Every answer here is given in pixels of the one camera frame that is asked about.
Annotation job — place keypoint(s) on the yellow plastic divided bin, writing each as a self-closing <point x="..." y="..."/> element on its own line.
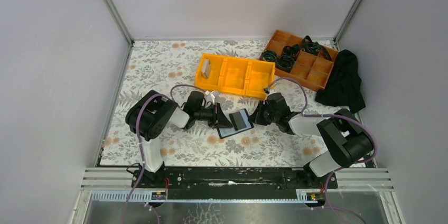
<point x="237" y="76"/>

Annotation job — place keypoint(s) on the grey card in bin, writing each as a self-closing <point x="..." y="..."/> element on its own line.
<point x="202" y="67"/>

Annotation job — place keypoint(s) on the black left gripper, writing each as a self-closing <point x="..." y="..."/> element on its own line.
<point x="215" y="116"/>

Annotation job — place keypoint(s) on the floral patterned table mat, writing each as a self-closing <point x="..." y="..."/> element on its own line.
<point x="169" y="67"/>

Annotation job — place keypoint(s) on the blue yellow rolled tie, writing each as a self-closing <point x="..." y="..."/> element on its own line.
<point x="268" y="56"/>

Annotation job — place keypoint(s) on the dark floral rolled tie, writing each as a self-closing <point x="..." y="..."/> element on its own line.
<point x="285" y="63"/>

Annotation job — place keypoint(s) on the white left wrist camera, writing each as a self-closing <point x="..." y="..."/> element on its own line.
<point x="210" y="96"/>

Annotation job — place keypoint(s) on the black leather card holder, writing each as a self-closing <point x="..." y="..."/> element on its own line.
<point x="227" y="132"/>

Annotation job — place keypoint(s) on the wooden compartment organizer tray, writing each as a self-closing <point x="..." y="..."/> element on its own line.
<point x="309" y="70"/>

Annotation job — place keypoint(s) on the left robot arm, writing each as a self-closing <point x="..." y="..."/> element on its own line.
<point x="150" y="115"/>

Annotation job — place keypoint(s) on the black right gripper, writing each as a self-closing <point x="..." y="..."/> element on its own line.
<point x="264" y="112"/>

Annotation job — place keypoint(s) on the dark green rolled tie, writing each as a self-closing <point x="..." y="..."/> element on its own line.
<point x="314" y="48"/>

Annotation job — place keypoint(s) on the black rolled tie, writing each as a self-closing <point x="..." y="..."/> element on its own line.
<point x="291" y="51"/>

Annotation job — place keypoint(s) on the black cloth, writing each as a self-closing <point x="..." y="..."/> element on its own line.
<point x="343" y="87"/>

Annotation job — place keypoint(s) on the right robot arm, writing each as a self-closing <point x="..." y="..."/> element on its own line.
<point x="346" y="140"/>

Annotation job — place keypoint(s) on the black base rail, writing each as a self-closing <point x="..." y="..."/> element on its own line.
<point x="232" y="183"/>

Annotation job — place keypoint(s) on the dark grey credit card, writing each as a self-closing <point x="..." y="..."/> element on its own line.
<point x="240" y="120"/>

